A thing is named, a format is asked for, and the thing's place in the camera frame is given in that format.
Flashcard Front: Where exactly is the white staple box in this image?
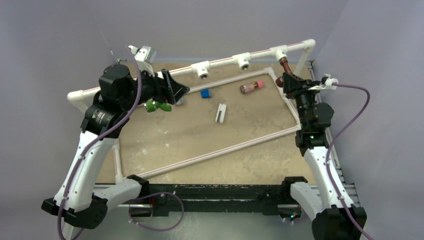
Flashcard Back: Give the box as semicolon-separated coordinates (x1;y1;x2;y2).
215;103;227;124

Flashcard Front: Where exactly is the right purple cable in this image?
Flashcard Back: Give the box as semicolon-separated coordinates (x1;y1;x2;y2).
325;83;375;240

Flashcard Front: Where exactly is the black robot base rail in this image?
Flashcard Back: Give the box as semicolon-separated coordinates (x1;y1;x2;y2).
127;183;302;219

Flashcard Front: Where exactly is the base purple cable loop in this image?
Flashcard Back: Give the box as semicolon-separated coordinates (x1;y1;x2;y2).
128;190;185;232

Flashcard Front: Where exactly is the green plastic faucet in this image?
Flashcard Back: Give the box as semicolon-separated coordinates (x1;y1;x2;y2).
144;99;172;113

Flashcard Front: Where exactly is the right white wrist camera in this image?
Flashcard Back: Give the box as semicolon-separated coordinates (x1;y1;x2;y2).
307;74;339;91

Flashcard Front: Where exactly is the pink capped clip jar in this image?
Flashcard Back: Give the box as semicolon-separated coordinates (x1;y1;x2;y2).
239;80;264;95

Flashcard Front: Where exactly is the white PVC pipe frame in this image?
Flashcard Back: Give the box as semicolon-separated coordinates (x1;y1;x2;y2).
67;39;316;184

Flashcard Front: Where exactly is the brown faucet with blue cap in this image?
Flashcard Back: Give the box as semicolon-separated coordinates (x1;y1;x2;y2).
275;57;293;88

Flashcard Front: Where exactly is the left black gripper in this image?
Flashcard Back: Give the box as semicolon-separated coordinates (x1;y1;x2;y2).
120;64;188;111

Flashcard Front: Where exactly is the blue paperclip box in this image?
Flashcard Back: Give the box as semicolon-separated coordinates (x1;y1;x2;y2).
200;89;212;99

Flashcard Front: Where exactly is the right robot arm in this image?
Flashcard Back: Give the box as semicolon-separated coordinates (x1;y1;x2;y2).
280;72;367;240

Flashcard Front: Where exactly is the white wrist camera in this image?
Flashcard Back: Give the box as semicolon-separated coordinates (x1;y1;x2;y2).
307;74;339;91
128;45;157;76

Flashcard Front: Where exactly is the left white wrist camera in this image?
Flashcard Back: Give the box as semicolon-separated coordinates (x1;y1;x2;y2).
128;45;157;76

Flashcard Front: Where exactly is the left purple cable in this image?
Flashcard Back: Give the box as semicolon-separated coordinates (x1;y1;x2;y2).
56;46;143;240

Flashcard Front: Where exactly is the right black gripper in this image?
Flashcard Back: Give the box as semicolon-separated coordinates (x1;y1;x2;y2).
282;73;321;130

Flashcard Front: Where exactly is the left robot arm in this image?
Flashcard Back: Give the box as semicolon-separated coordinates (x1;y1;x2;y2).
41;64;190;229

